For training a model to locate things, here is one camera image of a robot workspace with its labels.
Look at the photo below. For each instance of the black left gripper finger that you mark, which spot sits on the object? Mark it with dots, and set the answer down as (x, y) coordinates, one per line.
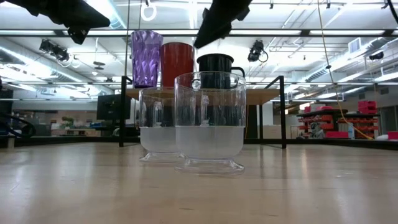
(87, 11)
(90, 22)

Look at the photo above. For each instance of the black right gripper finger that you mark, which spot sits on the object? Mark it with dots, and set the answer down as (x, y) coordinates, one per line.
(208, 25)
(220, 31)

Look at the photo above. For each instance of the black speckled enamel mug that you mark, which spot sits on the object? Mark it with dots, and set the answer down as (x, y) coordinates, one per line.
(214, 63)

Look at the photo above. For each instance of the orange cup white inside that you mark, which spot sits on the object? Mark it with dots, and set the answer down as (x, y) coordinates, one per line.
(175, 63)

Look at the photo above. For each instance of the purple faceted plastic tumbler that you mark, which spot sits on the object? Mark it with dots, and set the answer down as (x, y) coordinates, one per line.
(146, 59)

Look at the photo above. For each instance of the clear footed glass mug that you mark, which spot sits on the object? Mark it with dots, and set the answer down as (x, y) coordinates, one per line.
(157, 140)
(210, 143)

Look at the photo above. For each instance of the black spotlight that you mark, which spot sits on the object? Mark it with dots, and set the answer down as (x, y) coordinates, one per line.
(256, 49)
(376, 56)
(46, 46)

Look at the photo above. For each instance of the black rig light beam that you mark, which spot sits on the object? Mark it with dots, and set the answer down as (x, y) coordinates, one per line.
(306, 32)

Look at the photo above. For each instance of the black monitor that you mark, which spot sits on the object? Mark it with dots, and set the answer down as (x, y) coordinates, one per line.
(109, 107)

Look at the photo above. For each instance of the small green plant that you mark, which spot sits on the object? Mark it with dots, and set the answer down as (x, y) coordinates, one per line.
(67, 120)

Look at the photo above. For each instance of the blue bin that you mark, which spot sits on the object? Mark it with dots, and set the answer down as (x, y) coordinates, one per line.
(97, 125)

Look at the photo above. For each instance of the black rack with red bins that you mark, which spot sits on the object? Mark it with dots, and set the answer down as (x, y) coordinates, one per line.
(329, 111)

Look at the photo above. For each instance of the red flat bin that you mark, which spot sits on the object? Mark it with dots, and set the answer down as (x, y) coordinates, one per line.
(335, 134)

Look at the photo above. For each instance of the red plastic crate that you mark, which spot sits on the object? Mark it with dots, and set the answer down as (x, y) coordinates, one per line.
(367, 107)

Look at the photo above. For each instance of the white bottle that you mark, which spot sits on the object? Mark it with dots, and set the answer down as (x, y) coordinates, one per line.
(351, 132)

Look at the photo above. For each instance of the pink box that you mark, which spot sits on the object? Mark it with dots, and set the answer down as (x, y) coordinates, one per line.
(392, 135)

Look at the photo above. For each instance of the black metal rig frame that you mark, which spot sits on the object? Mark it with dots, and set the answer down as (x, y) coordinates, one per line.
(373, 144)

